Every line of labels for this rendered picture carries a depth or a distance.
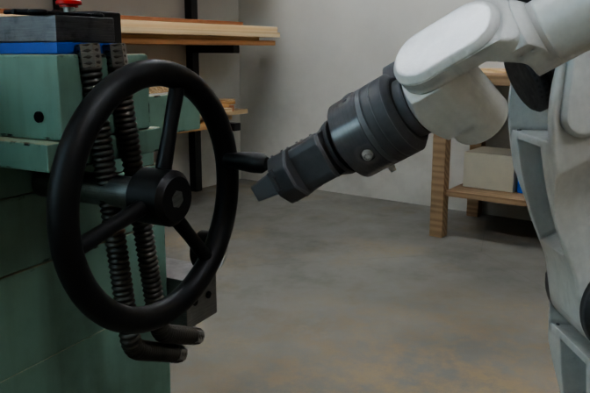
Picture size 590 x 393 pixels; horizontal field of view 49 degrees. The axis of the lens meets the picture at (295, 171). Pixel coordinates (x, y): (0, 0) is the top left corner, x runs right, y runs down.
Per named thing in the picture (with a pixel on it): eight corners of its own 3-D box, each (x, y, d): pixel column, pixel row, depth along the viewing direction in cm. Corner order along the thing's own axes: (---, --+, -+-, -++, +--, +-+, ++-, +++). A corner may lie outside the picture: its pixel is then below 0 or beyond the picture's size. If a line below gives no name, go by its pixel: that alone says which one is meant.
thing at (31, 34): (57, 53, 67) (53, -2, 66) (-14, 53, 72) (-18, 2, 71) (142, 53, 78) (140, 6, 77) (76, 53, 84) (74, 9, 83)
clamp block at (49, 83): (59, 142, 67) (53, 53, 65) (-26, 134, 73) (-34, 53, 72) (154, 127, 80) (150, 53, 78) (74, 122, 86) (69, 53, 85)
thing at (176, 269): (189, 331, 100) (187, 282, 98) (127, 316, 106) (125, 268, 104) (219, 311, 107) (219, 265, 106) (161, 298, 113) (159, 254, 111)
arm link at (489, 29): (443, 141, 66) (572, 75, 59) (394, 93, 61) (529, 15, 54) (433, 96, 70) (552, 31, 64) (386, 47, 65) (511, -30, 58)
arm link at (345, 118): (296, 227, 69) (390, 181, 63) (250, 149, 69) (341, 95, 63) (338, 192, 80) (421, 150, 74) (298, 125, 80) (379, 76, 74)
